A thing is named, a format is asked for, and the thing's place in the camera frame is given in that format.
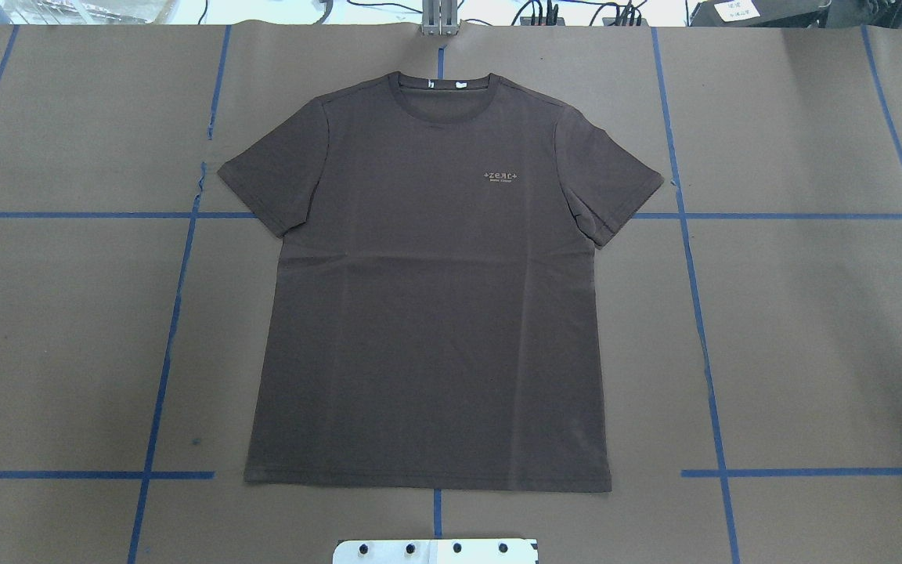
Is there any dark brown t-shirt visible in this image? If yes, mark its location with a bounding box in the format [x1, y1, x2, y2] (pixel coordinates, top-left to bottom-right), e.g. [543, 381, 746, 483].
[216, 72, 665, 494]

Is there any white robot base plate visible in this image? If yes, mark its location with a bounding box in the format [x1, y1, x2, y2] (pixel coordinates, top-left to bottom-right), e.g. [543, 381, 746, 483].
[331, 538, 540, 563]

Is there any aluminium frame post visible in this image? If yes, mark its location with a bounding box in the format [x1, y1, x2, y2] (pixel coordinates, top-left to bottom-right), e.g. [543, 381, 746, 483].
[421, 0, 460, 36]

